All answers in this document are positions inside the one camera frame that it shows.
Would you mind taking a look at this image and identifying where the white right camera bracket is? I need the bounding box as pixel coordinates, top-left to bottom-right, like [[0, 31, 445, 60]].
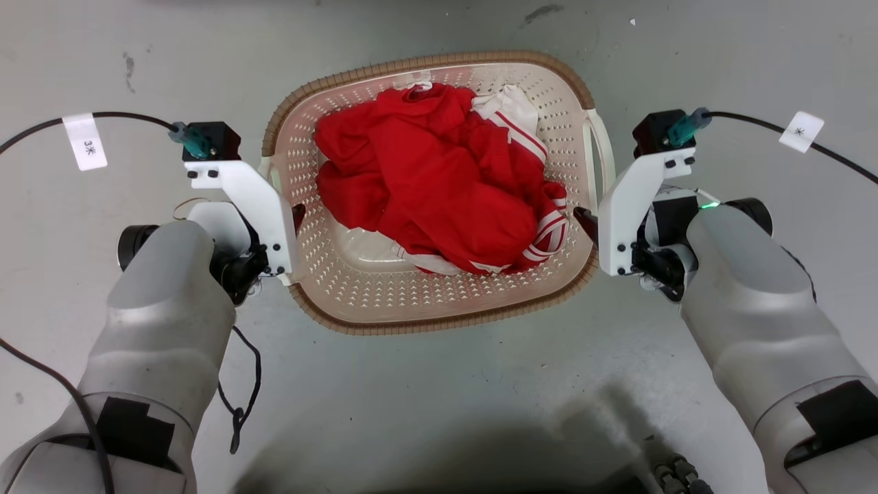
[[597, 147, 698, 277]]

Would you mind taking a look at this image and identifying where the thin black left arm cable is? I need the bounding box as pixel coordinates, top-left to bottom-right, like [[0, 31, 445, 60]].
[[0, 338, 116, 494]]

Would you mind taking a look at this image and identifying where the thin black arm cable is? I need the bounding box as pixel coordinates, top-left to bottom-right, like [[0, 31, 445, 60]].
[[0, 338, 116, 494], [781, 246, 818, 304]]

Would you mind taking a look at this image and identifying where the black camera cable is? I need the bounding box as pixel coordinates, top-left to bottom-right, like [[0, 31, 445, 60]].
[[0, 111, 211, 158], [665, 107, 878, 185]]

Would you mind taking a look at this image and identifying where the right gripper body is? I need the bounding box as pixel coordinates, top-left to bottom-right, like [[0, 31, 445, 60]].
[[631, 187, 702, 303]]

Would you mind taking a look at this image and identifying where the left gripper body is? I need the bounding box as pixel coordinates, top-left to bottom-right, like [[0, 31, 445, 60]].
[[187, 200, 272, 307]]

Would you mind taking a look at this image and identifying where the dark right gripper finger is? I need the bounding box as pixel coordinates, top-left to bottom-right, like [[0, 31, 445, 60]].
[[573, 207, 600, 246]]

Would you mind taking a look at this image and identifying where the beige perforated plastic laundry basket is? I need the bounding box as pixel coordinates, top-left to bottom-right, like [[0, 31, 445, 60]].
[[259, 50, 617, 337]]

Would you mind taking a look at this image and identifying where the black left camera cable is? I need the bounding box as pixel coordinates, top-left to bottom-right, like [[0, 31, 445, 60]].
[[0, 111, 211, 158]]

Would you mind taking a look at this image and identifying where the white camera bracket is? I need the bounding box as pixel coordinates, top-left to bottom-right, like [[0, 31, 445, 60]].
[[597, 147, 698, 277], [184, 159, 300, 278]]

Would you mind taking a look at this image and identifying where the white left camera bracket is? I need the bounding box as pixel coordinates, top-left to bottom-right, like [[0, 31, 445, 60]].
[[184, 159, 300, 278]]

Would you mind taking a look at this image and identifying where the black right camera cable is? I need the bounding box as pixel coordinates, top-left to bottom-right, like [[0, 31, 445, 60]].
[[665, 107, 878, 185]]

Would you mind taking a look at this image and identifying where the black dangling looped cable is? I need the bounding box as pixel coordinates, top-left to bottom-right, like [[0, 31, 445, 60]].
[[217, 325, 263, 455]]

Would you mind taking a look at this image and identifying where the red garment with white stripes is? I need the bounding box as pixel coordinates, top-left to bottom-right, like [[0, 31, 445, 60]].
[[313, 82, 569, 277]]

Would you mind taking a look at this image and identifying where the white paper cable label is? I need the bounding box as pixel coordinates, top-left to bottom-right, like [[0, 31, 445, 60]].
[[778, 110, 825, 154], [61, 113, 109, 172]]

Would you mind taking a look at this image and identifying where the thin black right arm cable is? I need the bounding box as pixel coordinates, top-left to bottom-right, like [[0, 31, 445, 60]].
[[781, 246, 818, 304]]

